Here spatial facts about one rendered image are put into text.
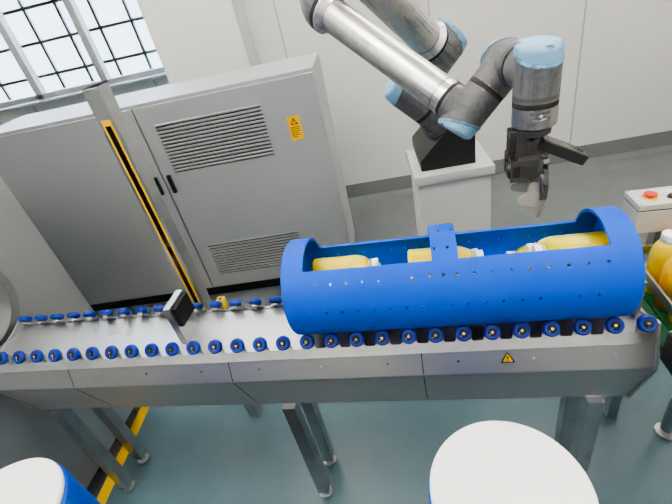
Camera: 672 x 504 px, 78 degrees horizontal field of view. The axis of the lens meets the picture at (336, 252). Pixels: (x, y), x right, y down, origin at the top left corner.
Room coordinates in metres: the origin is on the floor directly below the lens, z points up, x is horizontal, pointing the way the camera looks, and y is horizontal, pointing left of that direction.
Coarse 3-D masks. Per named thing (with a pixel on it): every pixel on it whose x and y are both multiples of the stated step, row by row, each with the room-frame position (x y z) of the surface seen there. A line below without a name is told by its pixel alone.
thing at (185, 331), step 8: (176, 296) 1.13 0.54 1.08; (184, 296) 1.14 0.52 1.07; (168, 304) 1.10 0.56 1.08; (176, 304) 1.10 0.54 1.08; (184, 304) 1.12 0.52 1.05; (192, 304) 1.15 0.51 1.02; (168, 312) 1.07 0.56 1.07; (176, 312) 1.07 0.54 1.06; (184, 312) 1.10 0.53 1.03; (192, 312) 1.16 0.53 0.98; (168, 320) 1.08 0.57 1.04; (176, 320) 1.08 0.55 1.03; (184, 320) 1.08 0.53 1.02; (192, 320) 1.14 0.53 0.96; (176, 328) 1.07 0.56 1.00; (184, 328) 1.09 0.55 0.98; (192, 328) 1.12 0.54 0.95; (184, 336) 1.07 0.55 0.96
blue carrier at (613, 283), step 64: (320, 256) 1.13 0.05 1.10; (384, 256) 1.08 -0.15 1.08; (448, 256) 0.83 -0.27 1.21; (512, 256) 0.78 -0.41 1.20; (576, 256) 0.74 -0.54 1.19; (640, 256) 0.70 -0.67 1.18; (320, 320) 0.86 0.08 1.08; (384, 320) 0.82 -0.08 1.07; (448, 320) 0.78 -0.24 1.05; (512, 320) 0.75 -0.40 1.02
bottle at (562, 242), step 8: (552, 240) 0.84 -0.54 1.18; (560, 240) 0.83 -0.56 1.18; (568, 240) 0.82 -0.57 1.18; (576, 240) 0.81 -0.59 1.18; (584, 240) 0.81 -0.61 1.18; (592, 240) 0.80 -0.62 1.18; (600, 240) 0.79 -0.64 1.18; (544, 248) 0.83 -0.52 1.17; (552, 248) 0.82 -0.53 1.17; (560, 248) 0.81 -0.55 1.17
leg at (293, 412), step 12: (288, 408) 0.96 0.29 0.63; (300, 408) 0.99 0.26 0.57; (288, 420) 0.96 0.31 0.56; (300, 420) 0.96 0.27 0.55; (300, 432) 0.96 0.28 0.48; (300, 444) 0.96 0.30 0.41; (312, 444) 0.98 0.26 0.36; (312, 456) 0.95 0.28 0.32; (312, 468) 0.96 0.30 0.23; (324, 468) 0.99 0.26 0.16; (324, 480) 0.96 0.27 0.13; (324, 492) 0.96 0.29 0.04
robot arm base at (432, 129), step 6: (426, 114) 1.61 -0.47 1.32; (432, 114) 1.60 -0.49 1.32; (420, 120) 1.63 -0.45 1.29; (426, 120) 1.62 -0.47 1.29; (432, 120) 1.60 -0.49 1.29; (420, 126) 1.67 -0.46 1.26; (426, 126) 1.63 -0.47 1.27; (432, 126) 1.60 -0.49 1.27; (438, 126) 1.59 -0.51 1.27; (426, 132) 1.64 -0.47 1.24; (432, 132) 1.62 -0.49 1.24; (438, 132) 1.59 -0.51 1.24; (432, 138) 1.63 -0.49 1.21
